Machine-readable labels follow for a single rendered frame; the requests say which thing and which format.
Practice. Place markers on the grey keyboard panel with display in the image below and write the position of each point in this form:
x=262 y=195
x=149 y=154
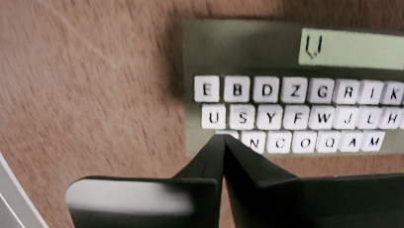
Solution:
x=294 y=91

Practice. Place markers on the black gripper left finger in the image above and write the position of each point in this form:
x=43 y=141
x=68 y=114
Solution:
x=190 y=199

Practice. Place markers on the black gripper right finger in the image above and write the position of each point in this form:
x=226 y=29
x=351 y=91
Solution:
x=258 y=202

